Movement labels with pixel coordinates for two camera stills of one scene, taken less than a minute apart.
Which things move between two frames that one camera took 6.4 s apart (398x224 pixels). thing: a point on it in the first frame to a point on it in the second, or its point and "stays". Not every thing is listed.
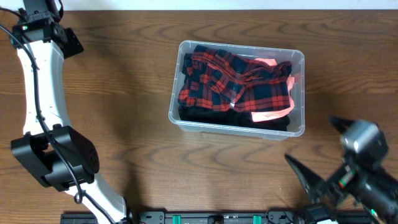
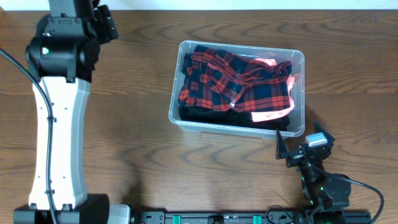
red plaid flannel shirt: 214,79 stays
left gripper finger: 72,45 to 107,28
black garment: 280,124 stays
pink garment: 260,116 stays
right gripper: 347,185 to 296,157
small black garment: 188,63 stays
